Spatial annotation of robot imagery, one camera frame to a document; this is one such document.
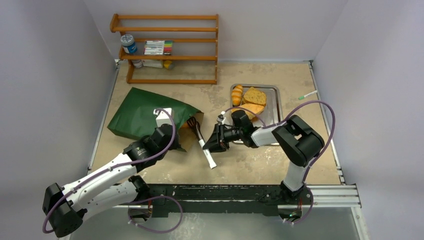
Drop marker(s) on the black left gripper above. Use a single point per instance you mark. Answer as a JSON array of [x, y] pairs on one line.
[[177, 145]]

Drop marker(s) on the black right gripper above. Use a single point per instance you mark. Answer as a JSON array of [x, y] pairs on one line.
[[221, 135]]

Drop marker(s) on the green brown paper bag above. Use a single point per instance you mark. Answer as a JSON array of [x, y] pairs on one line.
[[135, 118]]

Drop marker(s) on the silver metal tongs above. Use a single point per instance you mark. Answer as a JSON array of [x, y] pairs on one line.
[[194, 125]]

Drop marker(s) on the triangular orange fake pastry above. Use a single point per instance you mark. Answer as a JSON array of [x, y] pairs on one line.
[[250, 109]]

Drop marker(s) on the orange fake bread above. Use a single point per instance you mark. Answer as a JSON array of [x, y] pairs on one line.
[[236, 95]]

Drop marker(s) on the seeded fake bread slice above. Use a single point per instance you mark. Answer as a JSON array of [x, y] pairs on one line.
[[254, 96]]

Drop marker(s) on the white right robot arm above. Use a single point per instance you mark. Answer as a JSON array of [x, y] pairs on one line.
[[300, 143]]

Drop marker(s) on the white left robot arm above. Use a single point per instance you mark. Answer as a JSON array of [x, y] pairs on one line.
[[67, 207]]

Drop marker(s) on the silver metal tray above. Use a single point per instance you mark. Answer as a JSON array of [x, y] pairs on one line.
[[272, 112]]

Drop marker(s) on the white small box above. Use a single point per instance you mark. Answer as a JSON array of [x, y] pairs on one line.
[[153, 63]]

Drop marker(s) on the yellow small bottle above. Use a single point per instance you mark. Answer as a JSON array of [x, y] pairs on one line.
[[168, 64]]

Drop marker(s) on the small grey jar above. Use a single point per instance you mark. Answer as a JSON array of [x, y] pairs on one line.
[[137, 63]]

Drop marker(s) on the green white marker pen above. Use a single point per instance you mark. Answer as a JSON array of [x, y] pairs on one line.
[[307, 95]]

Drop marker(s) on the pack of coloured markers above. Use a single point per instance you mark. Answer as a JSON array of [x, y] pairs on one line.
[[158, 47]]

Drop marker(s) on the blue white jar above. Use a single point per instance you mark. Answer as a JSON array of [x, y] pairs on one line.
[[128, 43]]

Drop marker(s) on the orange wooden shelf rack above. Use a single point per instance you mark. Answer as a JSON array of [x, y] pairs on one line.
[[115, 26]]

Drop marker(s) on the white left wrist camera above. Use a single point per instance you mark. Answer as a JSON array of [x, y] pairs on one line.
[[163, 116]]

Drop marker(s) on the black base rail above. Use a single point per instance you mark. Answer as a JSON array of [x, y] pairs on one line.
[[267, 200]]

